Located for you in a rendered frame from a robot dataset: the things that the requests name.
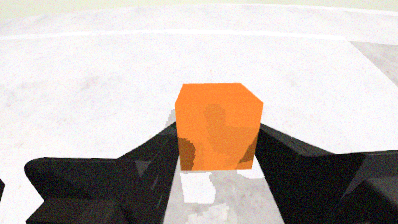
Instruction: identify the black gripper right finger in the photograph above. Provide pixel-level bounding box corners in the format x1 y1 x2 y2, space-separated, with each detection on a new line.
255 123 398 224

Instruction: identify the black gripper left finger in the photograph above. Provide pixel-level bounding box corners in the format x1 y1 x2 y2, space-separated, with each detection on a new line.
24 121 179 224

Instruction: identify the orange block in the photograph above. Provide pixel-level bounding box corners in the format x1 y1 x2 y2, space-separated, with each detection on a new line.
175 83 264 171

